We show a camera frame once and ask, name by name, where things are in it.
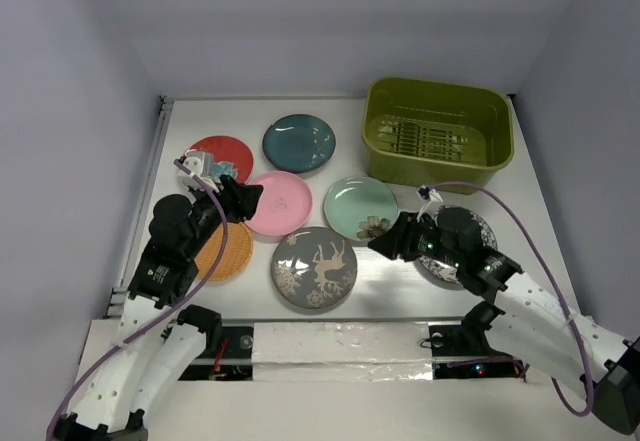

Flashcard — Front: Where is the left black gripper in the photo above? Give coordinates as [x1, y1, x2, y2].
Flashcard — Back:
[185, 174, 261, 257]

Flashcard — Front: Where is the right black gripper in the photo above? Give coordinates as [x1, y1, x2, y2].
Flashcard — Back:
[366, 210, 462, 269]

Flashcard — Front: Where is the pink plate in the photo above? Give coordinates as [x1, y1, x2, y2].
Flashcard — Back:
[246, 171, 313, 237]

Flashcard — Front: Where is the red plate with teal flower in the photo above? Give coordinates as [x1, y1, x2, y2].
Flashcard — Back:
[185, 135, 254, 183]

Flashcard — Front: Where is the blue white floral plate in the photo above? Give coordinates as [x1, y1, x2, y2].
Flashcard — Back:
[419, 205, 498, 284]

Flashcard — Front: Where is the orange woven plate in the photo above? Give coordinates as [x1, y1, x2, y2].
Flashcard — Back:
[196, 223, 254, 281]

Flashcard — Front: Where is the mint green flower plate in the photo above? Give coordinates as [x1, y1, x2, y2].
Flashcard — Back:
[323, 176, 399, 243]

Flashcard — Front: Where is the dark teal blossom plate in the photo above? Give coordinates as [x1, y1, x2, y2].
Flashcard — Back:
[262, 114, 336, 174]

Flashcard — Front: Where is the grey deer plate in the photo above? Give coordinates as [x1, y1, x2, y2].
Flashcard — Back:
[271, 227, 358, 310]

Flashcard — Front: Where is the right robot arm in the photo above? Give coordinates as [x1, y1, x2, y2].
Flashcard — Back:
[368, 207, 639, 435]

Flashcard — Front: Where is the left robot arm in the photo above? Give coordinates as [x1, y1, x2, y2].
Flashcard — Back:
[46, 175, 263, 440]

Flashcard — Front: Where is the green plastic bin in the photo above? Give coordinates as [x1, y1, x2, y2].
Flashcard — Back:
[361, 77, 515, 187]

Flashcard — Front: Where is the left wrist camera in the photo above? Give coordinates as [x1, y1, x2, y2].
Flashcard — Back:
[177, 150, 217, 191]

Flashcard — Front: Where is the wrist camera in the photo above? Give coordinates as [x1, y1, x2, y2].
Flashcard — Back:
[177, 150, 217, 191]
[418, 185, 443, 218]

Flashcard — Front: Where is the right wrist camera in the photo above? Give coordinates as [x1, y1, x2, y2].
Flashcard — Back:
[418, 185, 443, 218]

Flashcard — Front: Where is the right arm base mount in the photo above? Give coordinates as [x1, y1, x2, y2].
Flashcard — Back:
[419, 324, 529, 380]

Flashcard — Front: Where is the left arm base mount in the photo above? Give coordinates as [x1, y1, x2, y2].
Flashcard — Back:
[179, 325, 254, 381]

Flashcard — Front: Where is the aluminium frame rail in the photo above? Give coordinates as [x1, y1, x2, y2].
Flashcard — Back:
[102, 96, 174, 319]

